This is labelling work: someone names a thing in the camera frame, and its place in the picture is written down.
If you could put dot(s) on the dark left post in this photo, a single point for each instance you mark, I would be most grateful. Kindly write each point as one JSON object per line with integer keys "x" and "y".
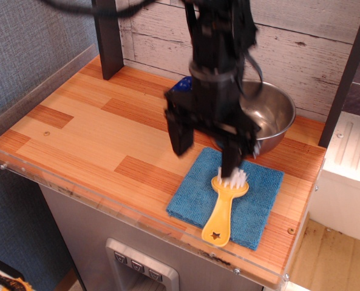
{"x": 109, "y": 45}

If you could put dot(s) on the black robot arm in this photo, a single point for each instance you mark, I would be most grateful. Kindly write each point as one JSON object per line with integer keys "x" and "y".
{"x": 221, "y": 34}

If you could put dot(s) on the blue folded cloth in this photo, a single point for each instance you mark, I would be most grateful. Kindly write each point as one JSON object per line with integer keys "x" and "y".
{"x": 195, "y": 199}

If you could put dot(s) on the silver dispenser panel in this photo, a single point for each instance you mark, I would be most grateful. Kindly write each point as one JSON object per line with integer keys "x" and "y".
{"x": 133, "y": 269}

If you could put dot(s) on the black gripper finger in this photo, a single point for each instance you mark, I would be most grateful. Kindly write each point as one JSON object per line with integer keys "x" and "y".
{"x": 181, "y": 135}
{"x": 233, "y": 151}

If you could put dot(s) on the yellow object bottom left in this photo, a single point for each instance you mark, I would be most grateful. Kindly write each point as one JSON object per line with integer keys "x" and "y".
{"x": 16, "y": 284}

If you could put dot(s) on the clear acrylic guard rail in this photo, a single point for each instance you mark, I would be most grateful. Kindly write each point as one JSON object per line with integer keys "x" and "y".
{"x": 141, "y": 193}

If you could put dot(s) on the yellow scrubber brush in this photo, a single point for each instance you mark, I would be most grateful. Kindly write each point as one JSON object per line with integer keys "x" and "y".
{"x": 217, "y": 230}

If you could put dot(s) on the stainless steel bowl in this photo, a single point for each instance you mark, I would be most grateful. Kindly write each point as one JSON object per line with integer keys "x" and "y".
{"x": 271, "y": 109}

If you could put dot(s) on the dark right post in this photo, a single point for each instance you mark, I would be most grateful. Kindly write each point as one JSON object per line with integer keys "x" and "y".
{"x": 341, "y": 93}

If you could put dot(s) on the dark post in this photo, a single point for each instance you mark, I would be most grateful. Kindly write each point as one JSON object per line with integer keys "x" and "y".
{"x": 341, "y": 93}
{"x": 109, "y": 45}

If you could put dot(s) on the white toy sink unit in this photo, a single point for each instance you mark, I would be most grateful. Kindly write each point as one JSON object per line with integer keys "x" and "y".
{"x": 335, "y": 203}

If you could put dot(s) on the blue toy grapes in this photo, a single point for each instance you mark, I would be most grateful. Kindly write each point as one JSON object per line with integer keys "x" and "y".
{"x": 183, "y": 85}

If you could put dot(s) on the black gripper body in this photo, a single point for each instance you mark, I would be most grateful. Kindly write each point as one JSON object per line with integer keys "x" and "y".
{"x": 212, "y": 106}

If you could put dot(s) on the grey toy fridge cabinet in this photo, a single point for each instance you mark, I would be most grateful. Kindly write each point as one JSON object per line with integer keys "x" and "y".
{"x": 85, "y": 230}

